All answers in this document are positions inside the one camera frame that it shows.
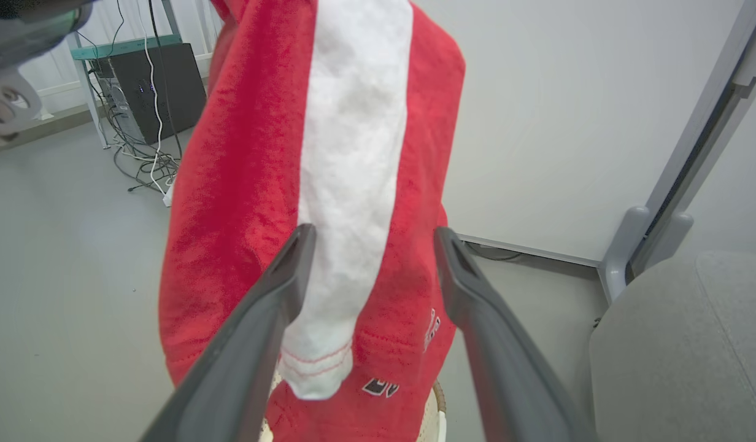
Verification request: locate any black cable under partition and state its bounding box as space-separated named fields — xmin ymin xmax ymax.
xmin=463 ymin=241 xmax=525 ymax=262

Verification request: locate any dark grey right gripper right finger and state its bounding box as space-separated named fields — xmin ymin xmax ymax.
xmin=433 ymin=227 xmax=595 ymax=442

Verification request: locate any black computer tower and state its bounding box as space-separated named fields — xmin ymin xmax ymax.
xmin=99 ymin=42 xmax=208 ymax=146

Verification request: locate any large white partition panel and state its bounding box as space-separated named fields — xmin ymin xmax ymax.
xmin=409 ymin=0 xmax=756 ymax=268

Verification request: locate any black cable bundle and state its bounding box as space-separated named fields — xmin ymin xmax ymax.
xmin=77 ymin=0 xmax=183 ymax=195

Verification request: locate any long white cable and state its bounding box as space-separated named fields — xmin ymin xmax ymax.
xmin=142 ymin=0 xmax=175 ymax=208

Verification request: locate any grey partition foot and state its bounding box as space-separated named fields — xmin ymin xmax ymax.
xmin=598 ymin=206 xmax=652 ymax=306
xmin=636 ymin=211 xmax=695 ymax=277

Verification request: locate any narrow white partition panel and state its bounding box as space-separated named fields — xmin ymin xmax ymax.
xmin=679 ymin=80 xmax=756 ymax=258

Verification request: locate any white plastic laundry basket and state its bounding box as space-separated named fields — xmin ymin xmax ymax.
xmin=258 ymin=367 xmax=447 ymax=442

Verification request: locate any red and white garment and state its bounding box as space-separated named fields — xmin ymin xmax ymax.
xmin=158 ymin=0 xmax=466 ymax=442

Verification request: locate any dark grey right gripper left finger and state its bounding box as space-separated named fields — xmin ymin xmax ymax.
xmin=139 ymin=223 xmax=318 ymax=442

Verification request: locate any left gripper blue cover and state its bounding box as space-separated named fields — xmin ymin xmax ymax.
xmin=0 ymin=0 xmax=95 ymax=137

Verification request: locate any grey fabric sofa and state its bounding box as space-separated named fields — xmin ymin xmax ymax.
xmin=589 ymin=249 xmax=756 ymax=442

